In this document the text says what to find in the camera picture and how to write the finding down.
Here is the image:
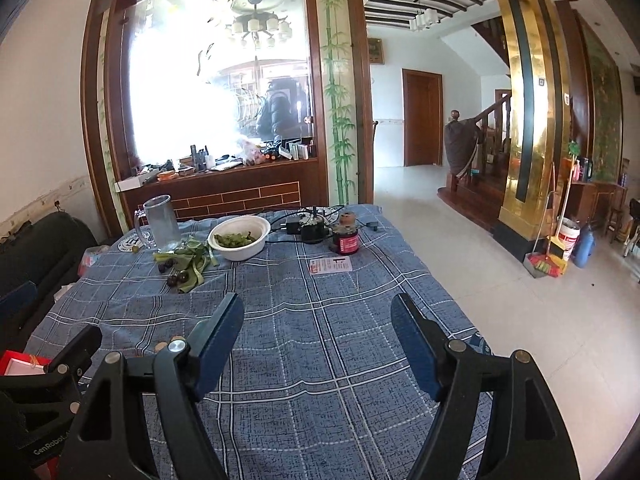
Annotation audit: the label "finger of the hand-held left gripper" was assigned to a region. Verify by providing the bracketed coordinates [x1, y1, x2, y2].
[42, 324, 103, 383]
[0, 281, 38, 323]

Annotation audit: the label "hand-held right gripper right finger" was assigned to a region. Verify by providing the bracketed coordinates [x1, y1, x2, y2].
[390, 292, 581, 480]

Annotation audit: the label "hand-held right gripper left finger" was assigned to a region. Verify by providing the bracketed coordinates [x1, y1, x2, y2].
[60, 291, 246, 480]

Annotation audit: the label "red box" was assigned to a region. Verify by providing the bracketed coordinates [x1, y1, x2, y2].
[0, 350, 53, 378]

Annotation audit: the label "leafy green vegetable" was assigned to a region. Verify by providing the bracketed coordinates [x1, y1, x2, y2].
[152, 240, 221, 295]

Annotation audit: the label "red and white plastic bag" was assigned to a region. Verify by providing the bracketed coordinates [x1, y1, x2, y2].
[77, 245, 111, 278]

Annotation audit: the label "white bowl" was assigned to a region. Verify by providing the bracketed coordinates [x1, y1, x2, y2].
[207, 215, 271, 262]

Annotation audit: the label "green leaves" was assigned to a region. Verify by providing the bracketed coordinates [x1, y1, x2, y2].
[214, 230, 256, 248]

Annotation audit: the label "white and red card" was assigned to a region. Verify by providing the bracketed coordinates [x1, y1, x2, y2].
[308, 257, 352, 274]

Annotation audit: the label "black jar with red label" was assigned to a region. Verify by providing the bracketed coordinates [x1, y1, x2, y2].
[329, 211, 361, 257]

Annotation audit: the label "glass mug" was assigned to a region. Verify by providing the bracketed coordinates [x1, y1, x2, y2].
[132, 194, 182, 253]

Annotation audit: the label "black round device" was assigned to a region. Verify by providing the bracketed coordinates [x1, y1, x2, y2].
[299, 206, 332, 245]

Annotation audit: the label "wooden counter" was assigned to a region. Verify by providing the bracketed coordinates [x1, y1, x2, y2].
[115, 157, 321, 221]

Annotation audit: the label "broom and dustpan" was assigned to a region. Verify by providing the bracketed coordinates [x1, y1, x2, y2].
[522, 165, 571, 278]

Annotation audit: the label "white flat box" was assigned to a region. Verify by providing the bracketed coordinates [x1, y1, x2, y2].
[114, 175, 161, 192]

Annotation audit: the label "wooden staircase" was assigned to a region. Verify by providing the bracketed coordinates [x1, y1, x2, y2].
[437, 87, 513, 221]

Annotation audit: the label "white bucket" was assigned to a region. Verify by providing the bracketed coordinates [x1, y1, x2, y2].
[555, 217, 581, 261]

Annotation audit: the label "clear plastic bag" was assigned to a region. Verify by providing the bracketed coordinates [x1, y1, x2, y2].
[239, 140, 268, 166]

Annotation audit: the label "wooden door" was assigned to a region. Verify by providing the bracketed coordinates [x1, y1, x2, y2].
[402, 69, 445, 167]

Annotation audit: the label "wooden cabinet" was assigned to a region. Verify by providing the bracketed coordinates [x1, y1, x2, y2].
[567, 180, 628, 231]

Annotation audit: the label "golden pillar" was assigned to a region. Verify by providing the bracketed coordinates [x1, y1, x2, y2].
[492, 0, 571, 256]

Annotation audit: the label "bamboo painted panel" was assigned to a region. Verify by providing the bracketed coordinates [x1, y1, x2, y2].
[312, 0, 361, 206]

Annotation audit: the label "ceiling lamp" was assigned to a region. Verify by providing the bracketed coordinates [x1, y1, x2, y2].
[409, 7, 441, 31]

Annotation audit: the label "dark coat on post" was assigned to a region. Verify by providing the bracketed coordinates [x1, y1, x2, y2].
[442, 109, 483, 176]

